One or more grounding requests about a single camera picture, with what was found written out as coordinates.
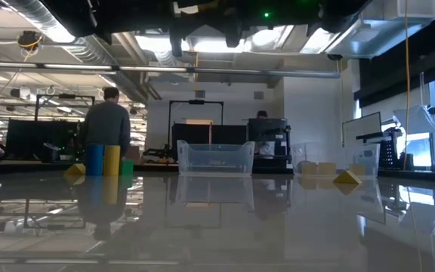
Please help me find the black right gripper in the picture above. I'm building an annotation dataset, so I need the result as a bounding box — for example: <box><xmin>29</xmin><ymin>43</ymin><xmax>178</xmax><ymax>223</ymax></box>
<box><xmin>164</xmin><ymin>0</ymin><xmax>279</xmax><ymax>58</ymax></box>

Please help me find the blue cylinder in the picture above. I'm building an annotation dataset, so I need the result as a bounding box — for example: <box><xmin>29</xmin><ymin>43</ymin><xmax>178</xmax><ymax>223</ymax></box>
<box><xmin>85</xmin><ymin>144</ymin><xmax>106</xmax><ymax>177</ymax></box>

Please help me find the yellow cylinder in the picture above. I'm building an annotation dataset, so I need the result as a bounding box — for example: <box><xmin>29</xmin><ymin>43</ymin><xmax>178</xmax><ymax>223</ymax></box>
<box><xmin>103</xmin><ymin>145</ymin><xmax>122</xmax><ymax>177</ymax></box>

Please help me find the yellow triangular prism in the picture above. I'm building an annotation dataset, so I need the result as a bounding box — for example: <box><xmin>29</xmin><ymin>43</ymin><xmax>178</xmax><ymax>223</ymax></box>
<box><xmin>332</xmin><ymin>169</ymin><xmax>363</xmax><ymax>186</ymax></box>
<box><xmin>63</xmin><ymin>162</ymin><xmax>88</xmax><ymax>177</ymax></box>

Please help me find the green cube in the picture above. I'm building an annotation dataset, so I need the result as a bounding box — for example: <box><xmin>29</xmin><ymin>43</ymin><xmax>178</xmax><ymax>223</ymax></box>
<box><xmin>119</xmin><ymin>159</ymin><xmax>135</xmax><ymax>176</ymax></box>

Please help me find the small yellow block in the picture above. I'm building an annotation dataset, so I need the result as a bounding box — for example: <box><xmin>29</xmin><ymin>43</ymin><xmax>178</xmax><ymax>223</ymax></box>
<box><xmin>318</xmin><ymin>162</ymin><xmax>337</xmax><ymax>176</ymax></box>
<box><xmin>301</xmin><ymin>162</ymin><xmax>319</xmax><ymax>176</ymax></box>

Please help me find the grey ceiling pipe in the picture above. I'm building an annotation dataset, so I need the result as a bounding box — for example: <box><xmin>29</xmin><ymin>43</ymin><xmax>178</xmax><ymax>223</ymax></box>
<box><xmin>0</xmin><ymin>61</ymin><xmax>342</xmax><ymax>79</ymax></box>

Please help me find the black partition panel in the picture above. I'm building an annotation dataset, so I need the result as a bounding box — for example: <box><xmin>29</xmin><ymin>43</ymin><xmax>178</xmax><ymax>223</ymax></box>
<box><xmin>171</xmin><ymin>123</ymin><xmax>249</xmax><ymax>159</ymax></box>
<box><xmin>5</xmin><ymin>119</ymin><xmax>81</xmax><ymax>162</ymax></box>

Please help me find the black equipment cabinet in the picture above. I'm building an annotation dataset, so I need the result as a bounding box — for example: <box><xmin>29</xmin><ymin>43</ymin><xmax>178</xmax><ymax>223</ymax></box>
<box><xmin>247</xmin><ymin>117</ymin><xmax>293</xmax><ymax>175</ymax></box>

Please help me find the clear plastic bin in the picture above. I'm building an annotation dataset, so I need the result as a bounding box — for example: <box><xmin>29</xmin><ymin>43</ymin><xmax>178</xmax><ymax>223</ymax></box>
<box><xmin>292</xmin><ymin>141</ymin><xmax>381</xmax><ymax>178</ymax></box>
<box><xmin>176</xmin><ymin>139</ymin><xmax>257</xmax><ymax>177</ymax></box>

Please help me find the white display panel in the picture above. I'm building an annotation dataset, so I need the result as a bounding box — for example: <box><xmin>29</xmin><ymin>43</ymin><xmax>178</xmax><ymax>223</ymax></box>
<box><xmin>341</xmin><ymin>111</ymin><xmax>383</xmax><ymax>148</ymax></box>

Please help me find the black crate rack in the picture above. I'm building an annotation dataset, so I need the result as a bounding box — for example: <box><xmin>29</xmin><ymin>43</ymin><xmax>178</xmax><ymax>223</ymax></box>
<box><xmin>378</xmin><ymin>128</ymin><xmax>406</xmax><ymax>171</ymax></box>

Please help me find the white shade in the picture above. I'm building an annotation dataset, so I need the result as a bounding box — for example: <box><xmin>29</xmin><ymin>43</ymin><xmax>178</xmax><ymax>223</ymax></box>
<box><xmin>392</xmin><ymin>104</ymin><xmax>435</xmax><ymax>136</ymax></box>

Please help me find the ceiling cable reel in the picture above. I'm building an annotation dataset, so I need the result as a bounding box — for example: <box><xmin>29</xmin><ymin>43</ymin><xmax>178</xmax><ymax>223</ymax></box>
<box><xmin>16</xmin><ymin>30</ymin><xmax>44</xmax><ymax>52</ymax></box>

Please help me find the black stand frame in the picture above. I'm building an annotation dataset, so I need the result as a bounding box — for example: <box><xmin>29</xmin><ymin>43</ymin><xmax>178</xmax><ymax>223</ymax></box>
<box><xmin>167</xmin><ymin>99</ymin><xmax>225</xmax><ymax>125</ymax></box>

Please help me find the white ventilation duct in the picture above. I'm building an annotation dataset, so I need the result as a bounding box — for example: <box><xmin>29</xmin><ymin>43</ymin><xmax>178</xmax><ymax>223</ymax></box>
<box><xmin>325</xmin><ymin>0</ymin><xmax>435</xmax><ymax>60</ymax></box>

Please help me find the yellow hanging cable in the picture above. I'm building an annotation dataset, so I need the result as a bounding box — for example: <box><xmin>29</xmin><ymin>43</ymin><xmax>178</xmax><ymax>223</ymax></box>
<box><xmin>403</xmin><ymin>0</ymin><xmax>411</xmax><ymax>171</ymax></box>

